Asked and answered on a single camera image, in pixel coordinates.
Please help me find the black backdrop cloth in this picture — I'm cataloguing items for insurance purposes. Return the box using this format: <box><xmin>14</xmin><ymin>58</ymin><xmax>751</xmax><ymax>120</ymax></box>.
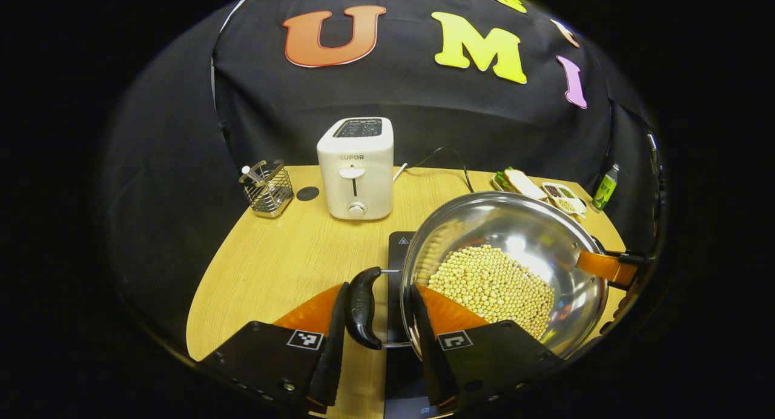
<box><xmin>100</xmin><ymin>0</ymin><xmax>664</xmax><ymax>347</ymax></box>

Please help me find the heap of soybeans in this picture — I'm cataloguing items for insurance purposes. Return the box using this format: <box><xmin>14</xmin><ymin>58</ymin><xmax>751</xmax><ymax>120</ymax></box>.
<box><xmin>427</xmin><ymin>245</ymin><xmax>555</xmax><ymax>340</ymax></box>

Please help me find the black power cable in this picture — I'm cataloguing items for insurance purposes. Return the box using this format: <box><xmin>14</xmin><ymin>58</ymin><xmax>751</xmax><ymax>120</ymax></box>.
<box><xmin>403</xmin><ymin>145</ymin><xmax>476</xmax><ymax>193</ymax></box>

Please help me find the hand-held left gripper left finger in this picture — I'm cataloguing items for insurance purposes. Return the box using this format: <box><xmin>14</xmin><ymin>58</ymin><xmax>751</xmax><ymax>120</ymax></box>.
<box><xmin>197</xmin><ymin>282</ymin><xmax>351</xmax><ymax>415</ymax></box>

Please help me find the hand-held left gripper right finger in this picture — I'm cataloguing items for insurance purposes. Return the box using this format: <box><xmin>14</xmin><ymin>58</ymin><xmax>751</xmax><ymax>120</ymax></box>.
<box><xmin>411</xmin><ymin>284</ymin><xmax>564</xmax><ymax>411</ymax></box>

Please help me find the sandwich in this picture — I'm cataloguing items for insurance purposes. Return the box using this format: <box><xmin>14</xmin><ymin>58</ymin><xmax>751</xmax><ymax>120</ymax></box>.
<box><xmin>504</xmin><ymin>168</ymin><xmax>549</xmax><ymax>200</ymax></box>

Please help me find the black induction cooktop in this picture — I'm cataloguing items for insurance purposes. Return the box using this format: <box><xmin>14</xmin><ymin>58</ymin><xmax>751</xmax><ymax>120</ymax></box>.
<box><xmin>383</xmin><ymin>231</ymin><xmax>461</xmax><ymax>419</ymax></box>

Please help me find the stainless steel pot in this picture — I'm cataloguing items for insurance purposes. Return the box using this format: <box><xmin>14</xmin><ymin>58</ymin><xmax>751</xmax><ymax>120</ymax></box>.
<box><xmin>345</xmin><ymin>191</ymin><xmax>609</xmax><ymax>362</ymax></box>

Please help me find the green drink bottle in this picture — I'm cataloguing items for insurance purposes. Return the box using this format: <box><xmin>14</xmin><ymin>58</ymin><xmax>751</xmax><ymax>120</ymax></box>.
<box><xmin>592</xmin><ymin>163</ymin><xmax>619</xmax><ymax>211</ymax></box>

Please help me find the white divided dish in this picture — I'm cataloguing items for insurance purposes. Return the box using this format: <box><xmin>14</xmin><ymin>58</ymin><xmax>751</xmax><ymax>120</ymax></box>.
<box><xmin>542</xmin><ymin>182</ymin><xmax>588</xmax><ymax>217</ymax></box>

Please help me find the wire utensil holder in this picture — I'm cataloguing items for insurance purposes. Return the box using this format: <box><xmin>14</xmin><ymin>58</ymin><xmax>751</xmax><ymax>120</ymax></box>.
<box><xmin>239</xmin><ymin>159</ymin><xmax>295</xmax><ymax>219</ymax></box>

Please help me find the white toaster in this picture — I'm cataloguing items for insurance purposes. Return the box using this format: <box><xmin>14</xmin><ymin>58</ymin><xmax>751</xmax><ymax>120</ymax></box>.
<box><xmin>317</xmin><ymin>117</ymin><xmax>394</xmax><ymax>220</ymax></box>

